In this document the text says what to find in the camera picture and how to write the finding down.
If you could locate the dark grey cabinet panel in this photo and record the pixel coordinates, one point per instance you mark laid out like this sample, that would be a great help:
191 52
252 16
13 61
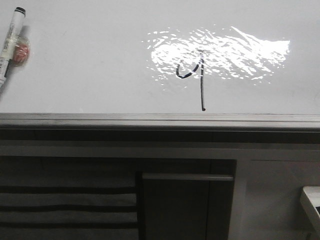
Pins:
182 206

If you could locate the white box corner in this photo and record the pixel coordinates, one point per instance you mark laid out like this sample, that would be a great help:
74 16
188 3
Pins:
310 201

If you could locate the black striped slatted panel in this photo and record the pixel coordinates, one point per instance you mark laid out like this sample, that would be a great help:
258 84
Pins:
70 213

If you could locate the white whiteboard marker with tape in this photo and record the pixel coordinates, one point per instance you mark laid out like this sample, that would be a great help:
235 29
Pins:
16 48

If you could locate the white whiteboard with aluminium frame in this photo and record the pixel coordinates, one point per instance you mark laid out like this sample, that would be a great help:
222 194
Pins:
168 64

